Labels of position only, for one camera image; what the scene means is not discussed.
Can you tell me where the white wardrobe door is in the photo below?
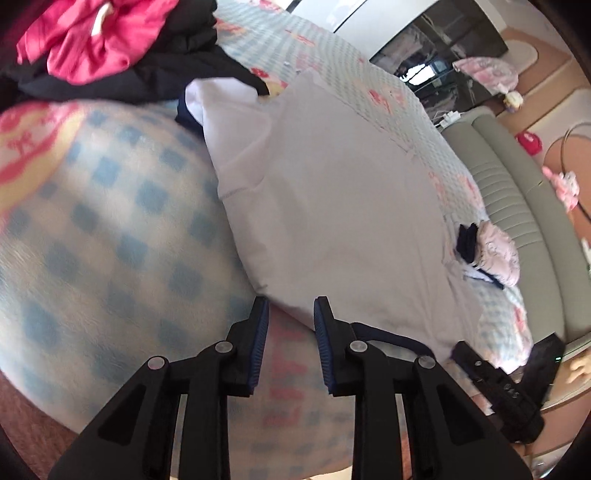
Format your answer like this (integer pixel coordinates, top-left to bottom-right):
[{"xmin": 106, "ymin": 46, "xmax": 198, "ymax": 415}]
[{"xmin": 286, "ymin": 0, "xmax": 439, "ymax": 61}]

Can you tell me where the navy folded garment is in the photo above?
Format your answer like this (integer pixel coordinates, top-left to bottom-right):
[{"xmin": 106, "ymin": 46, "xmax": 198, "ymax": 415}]
[{"xmin": 455, "ymin": 223, "xmax": 481, "ymax": 265}]

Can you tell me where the white folded garment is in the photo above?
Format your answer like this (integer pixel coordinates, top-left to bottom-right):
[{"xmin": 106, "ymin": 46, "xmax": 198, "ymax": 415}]
[{"xmin": 462, "ymin": 263, "xmax": 506, "ymax": 291}]

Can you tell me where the pink white plush toy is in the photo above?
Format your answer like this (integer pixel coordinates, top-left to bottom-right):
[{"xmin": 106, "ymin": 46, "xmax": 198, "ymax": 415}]
[{"xmin": 542, "ymin": 166, "xmax": 581, "ymax": 213}]

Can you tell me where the white shirt navy trim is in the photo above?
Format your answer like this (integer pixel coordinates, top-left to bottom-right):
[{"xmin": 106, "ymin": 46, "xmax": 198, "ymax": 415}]
[{"xmin": 174, "ymin": 69, "xmax": 488, "ymax": 370}]

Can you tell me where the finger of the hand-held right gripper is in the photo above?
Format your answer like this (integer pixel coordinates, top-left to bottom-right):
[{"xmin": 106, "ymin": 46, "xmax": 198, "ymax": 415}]
[{"xmin": 450, "ymin": 340, "xmax": 513, "ymax": 407}]

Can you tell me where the grey padded headboard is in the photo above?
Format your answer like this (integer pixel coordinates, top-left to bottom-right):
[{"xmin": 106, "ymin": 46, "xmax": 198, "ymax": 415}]
[{"xmin": 441, "ymin": 108, "xmax": 591, "ymax": 352}]

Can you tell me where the hot pink garment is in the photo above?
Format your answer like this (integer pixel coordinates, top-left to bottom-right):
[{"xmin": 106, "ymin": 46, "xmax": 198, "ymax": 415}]
[{"xmin": 16, "ymin": 0, "xmax": 181, "ymax": 84}]

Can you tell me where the printed checked blanket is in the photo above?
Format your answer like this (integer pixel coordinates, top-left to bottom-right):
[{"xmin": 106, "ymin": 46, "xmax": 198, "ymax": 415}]
[{"xmin": 0, "ymin": 0, "xmax": 532, "ymax": 480}]

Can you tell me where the pink printed folded garment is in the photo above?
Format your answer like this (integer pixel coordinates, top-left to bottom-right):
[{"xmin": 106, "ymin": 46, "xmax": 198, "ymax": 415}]
[{"xmin": 475, "ymin": 222, "xmax": 522, "ymax": 287}]

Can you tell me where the red plush toy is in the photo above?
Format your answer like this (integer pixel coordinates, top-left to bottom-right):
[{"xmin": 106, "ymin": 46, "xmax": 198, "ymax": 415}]
[{"xmin": 516, "ymin": 130, "xmax": 544, "ymax": 155}]

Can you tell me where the thin black hoop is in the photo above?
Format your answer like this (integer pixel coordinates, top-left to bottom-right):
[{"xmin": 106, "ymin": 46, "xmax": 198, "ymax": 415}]
[{"xmin": 556, "ymin": 122, "xmax": 591, "ymax": 227}]

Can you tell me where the white charger with cable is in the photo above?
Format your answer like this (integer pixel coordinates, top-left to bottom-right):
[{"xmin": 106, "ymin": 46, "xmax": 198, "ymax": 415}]
[{"xmin": 431, "ymin": 111, "xmax": 462, "ymax": 130}]

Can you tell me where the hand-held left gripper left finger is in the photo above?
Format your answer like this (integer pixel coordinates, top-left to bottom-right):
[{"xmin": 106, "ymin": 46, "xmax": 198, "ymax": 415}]
[{"xmin": 48, "ymin": 296, "xmax": 271, "ymax": 480}]

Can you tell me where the dark glass wardrobe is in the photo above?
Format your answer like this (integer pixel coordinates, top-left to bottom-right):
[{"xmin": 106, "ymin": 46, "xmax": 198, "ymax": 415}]
[{"xmin": 369, "ymin": 0, "xmax": 509, "ymax": 123}]

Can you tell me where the pink printed cloth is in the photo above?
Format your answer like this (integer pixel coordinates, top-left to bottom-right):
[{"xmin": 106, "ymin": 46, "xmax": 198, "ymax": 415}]
[{"xmin": 452, "ymin": 56, "xmax": 519, "ymax": 93}]

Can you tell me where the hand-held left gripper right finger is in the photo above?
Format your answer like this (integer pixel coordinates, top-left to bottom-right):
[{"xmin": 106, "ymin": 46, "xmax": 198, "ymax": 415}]
[{"xmin": 314, "ymin": 296, "xmax": 534, "ymax": 480}]

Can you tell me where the black garment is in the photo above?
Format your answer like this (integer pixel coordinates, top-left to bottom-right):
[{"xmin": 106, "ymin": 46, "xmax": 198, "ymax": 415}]
[{"xmin": 0, "ymin": 0, "xmax": 282, "ymax": 100}]

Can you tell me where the peach plush toy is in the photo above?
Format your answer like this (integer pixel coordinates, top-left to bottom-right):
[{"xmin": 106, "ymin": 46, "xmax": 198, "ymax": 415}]
[{"xmin": 568, "ymin": 354, "xmax": 591, "ymax": 385}]

